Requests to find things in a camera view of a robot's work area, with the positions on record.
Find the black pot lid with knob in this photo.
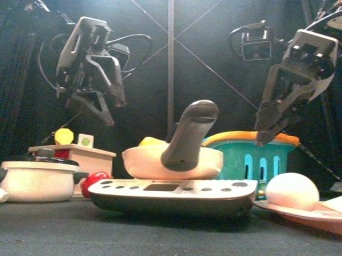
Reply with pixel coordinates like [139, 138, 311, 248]
[4, 147, 82, 167]

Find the white toy pot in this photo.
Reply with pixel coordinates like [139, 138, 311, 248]
[0, 160, 91, 203]

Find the small white block green dot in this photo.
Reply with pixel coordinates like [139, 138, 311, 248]
[78, 133, 95, 148]

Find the teal basket with orange rim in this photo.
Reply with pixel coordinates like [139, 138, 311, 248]
[201, 130, 302, 200]

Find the yellow toy lemon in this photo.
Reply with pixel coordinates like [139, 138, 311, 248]
[54, 127, 76, 146]

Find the wooden toy stove block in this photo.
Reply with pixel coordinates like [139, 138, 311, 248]
[28, 143, 118, 194]

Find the yellow toy food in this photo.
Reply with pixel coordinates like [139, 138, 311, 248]
[138, 136, 167, 148]

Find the white toy egg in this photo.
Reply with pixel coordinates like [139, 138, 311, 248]
[265, 172, 321, 212]

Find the red toy fruit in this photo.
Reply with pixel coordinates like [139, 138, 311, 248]
[79, 171, 111, 199]

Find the white flat toy piece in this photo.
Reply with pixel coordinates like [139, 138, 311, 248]
[319, 195, 342, 214]

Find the pink plate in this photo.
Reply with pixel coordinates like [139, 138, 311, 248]
[253, 196, 342, 236]

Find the white black kitchen scale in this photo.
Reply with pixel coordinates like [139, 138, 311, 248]
[87, 178, 259, 219]

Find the small white toy piece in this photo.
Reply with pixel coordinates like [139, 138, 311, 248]
[0, 187, 11, 204]

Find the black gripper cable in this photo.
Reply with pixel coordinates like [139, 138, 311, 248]
[104, 32, 154, 75]

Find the black camera bracket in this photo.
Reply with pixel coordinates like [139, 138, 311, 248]
[229, 20, 274, 63]

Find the vertical metal frame pole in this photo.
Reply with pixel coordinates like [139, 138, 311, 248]
[166, 0, 177, 135]

